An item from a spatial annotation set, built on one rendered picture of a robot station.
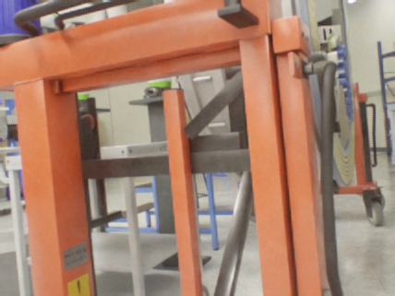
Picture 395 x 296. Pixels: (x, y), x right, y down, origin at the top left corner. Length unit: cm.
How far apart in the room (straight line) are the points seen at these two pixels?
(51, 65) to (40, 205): 33
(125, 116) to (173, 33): 860
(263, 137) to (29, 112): 58
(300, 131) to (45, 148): 60
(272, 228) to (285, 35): 34
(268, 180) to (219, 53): 27
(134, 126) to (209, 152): 853
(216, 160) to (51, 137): 40
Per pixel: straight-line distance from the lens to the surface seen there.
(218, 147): 86
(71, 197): 105
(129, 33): 86
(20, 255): 166
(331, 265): 73
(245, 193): 115
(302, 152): 73
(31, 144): 104
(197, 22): 79
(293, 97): 73
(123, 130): 936
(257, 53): 74
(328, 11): 241
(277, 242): 75
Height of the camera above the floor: 70
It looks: 1 degrees down
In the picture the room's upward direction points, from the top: 5 degrees counter-clockwise
